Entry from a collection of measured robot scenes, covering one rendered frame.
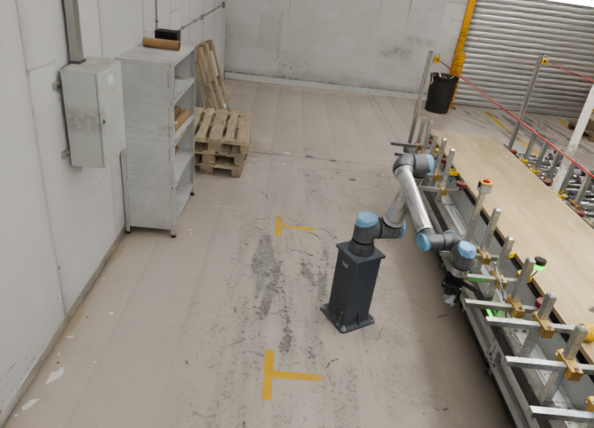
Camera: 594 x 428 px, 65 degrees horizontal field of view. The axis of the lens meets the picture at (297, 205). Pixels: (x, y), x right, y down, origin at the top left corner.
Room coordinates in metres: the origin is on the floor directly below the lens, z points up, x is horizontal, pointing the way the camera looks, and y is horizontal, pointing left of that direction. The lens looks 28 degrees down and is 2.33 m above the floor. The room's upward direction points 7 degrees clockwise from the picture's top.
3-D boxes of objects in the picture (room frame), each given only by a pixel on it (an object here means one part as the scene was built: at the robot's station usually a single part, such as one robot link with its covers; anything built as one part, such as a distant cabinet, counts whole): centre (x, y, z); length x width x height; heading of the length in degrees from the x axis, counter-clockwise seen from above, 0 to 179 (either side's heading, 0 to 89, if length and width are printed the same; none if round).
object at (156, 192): (3.97, 1.31, 0.78); 0.90 x 0.45 x 1.55; 3
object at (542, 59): (4.88, -2.24, 1.25); 0.15 x 0.08 x 1.10; 2
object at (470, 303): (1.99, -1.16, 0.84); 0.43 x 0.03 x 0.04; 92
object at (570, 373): (1.51, -1.24, 0.95); 0.13 x 0.06 x 0.05; 2
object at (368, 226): (2.77, -0.49, 0.79); 0.17 x 0.15 x 0.18; 104
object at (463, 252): (1.99, -0.86, 1.13); 0.10 x 0.09 x 0.12; 14
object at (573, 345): (1.53, -1.24, 0.90); 0.03 x 0.03 x 0.48; 2
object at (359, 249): (2.77, -0.49, 0.65); 0.19 x 0.19 x 0.10
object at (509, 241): (2.28, -1.21, 0.87); 0.03 x 0.03 x 0.48; 2
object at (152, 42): (4.08, 1.32, 1.59); 0.30 x 0.08 x 0.08; 93
